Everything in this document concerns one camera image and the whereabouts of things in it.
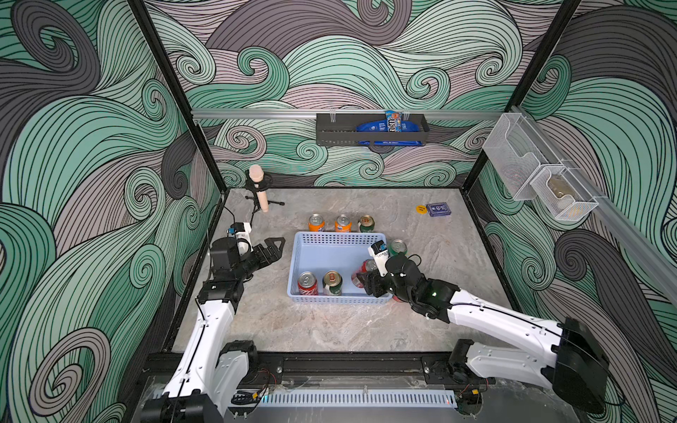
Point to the green gold-top can front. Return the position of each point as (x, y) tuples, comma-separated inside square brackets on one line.
[(332, 283)]

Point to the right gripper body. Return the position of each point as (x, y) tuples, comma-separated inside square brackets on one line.
[(378, 283)]

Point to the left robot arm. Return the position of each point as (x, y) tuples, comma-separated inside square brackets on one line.
[(207, 377)]

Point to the black wall shelf tray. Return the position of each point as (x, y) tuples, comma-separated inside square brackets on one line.
[(339, 129)]

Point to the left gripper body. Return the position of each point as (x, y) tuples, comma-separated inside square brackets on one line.
[(245, 265)]

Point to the large clear wall bin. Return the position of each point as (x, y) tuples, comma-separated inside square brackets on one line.
[(512, 150)]

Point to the beige microphone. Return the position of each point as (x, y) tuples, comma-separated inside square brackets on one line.
[(257, 175)]

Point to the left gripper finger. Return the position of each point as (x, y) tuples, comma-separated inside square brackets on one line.
[(265, 261), (274, 247)]

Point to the small clear wall bin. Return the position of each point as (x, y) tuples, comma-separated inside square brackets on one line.
[(566, 198)]

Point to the white perforated cable duct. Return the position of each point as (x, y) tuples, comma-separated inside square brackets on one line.
[(361, 398)]

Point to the light blue plastic basket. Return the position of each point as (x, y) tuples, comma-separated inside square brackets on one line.
[(320, 252)]

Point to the blue playing card box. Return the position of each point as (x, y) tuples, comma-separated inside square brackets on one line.
[(438, 209)]

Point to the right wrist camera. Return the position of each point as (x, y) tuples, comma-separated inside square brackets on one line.
[(380, 254)]

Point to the orange Fanta can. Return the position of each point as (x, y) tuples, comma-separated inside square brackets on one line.
[(343, 224), (316, 223)]

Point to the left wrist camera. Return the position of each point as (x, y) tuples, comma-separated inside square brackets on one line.
[(241, 231)]

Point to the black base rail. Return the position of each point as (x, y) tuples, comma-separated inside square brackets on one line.
[(295, 368)]

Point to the green gold-top can back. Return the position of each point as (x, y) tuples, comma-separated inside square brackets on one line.
[(366, 224)]

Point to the green Sprite can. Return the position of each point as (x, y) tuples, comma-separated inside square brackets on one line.
[(396, 247)]

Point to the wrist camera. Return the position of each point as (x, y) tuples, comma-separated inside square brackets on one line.
[(241, 231), (380, 254)]

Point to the blue snack packet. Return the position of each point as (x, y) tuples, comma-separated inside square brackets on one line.
[(392, 122)]

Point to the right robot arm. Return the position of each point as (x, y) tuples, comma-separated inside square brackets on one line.
[(562, 356)]

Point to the green gold-top can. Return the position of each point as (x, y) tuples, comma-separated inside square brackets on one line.
[(366, 224), (332, 283)]

